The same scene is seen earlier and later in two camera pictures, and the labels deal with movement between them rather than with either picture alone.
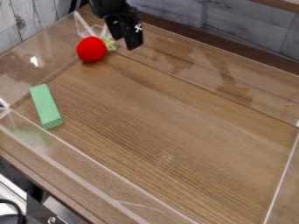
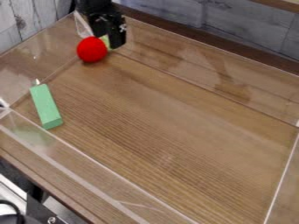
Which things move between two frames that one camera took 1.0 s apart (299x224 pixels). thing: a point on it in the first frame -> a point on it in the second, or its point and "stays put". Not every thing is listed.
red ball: [92, 48] stays put
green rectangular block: [45, 107] stays put
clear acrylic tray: [167, 134] stays put
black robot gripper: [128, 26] -> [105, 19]
